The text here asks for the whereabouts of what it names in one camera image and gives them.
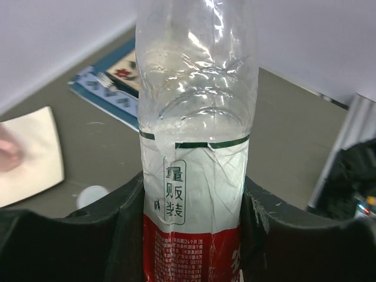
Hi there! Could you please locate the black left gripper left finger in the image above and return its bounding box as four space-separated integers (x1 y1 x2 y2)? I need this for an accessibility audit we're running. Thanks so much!
1 173 144 281

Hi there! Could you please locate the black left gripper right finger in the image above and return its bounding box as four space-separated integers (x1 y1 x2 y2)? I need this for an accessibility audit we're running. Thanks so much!
240 177 375 281

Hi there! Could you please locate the clear bottle with red label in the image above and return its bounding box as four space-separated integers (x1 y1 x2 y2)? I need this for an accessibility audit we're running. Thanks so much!
136 1 259 281

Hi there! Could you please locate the clear bottle with white cap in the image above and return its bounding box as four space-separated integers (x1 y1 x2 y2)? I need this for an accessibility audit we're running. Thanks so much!
76 185 109 209

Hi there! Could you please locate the white square plate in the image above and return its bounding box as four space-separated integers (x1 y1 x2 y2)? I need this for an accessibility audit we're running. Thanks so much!
1 106 65 207

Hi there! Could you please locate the pink ceramic mug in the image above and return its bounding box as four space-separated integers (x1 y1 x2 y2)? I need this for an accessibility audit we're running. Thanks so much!
1 123 24 172

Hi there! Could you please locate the blue patterned placemat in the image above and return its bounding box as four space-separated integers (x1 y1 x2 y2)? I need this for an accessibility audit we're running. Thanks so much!
68 38 139 131

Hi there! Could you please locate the silver fork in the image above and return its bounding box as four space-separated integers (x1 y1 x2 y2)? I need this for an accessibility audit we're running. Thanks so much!
96 72 139 99

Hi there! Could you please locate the square floral plate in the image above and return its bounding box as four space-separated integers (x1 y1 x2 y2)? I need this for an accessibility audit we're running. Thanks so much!
105 49 140 97

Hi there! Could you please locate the metal frame post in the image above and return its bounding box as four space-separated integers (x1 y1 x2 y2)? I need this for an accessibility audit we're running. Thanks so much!
307 94 375 209

